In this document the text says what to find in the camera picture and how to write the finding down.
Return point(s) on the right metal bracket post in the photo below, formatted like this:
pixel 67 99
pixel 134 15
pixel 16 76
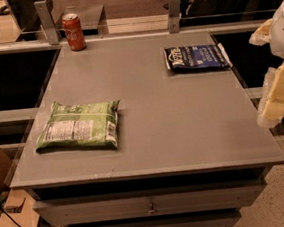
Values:
pixel 174 16

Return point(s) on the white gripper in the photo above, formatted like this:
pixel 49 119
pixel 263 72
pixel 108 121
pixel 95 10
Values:
pixel 271 107

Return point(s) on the grey upper drawer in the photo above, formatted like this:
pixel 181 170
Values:
pixel 99 209

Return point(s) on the metal bracket post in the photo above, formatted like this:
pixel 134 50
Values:
pixel 44 9
pixel 174 16

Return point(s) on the left metal bracket post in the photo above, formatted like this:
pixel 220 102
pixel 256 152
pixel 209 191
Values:
pixel 44 9

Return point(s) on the green jalapeno chip bag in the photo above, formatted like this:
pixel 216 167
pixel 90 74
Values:
pixel 83 125

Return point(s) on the cardboard box on floor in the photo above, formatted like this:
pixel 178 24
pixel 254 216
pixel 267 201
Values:
pixel 19 210

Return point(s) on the blue kettle chip bag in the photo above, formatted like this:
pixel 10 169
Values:
pixel 195 57

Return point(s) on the red coke can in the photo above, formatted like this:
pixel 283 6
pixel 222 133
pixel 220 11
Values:
pixel 73 31

